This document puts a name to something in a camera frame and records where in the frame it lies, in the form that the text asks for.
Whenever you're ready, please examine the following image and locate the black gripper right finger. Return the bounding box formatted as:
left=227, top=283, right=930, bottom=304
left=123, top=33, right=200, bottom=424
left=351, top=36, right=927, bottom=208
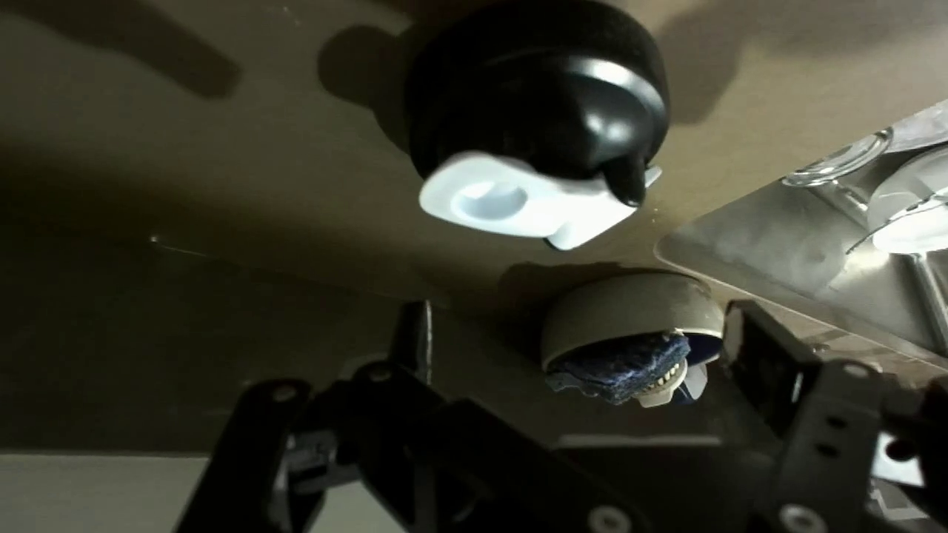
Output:
left=723, top=297, right=948, bottom=533

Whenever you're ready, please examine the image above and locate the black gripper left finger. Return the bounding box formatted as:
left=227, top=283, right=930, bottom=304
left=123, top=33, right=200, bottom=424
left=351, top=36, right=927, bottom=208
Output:
left=174, top=298, right=634, bottom=533

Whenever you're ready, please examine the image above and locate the stainless steel sink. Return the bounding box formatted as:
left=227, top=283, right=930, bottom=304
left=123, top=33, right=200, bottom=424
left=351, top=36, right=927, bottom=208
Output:
left=656, top=94, right=948, bottom=356

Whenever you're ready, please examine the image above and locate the black shaker lid white cap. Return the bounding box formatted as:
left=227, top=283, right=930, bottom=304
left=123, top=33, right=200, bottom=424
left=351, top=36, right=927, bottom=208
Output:
left=402, top=0, right=676, bottom=255

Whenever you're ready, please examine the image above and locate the round beige container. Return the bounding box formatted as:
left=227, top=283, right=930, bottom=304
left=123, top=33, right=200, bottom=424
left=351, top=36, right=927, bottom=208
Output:
left=536, top=269, right=727, bottom=411

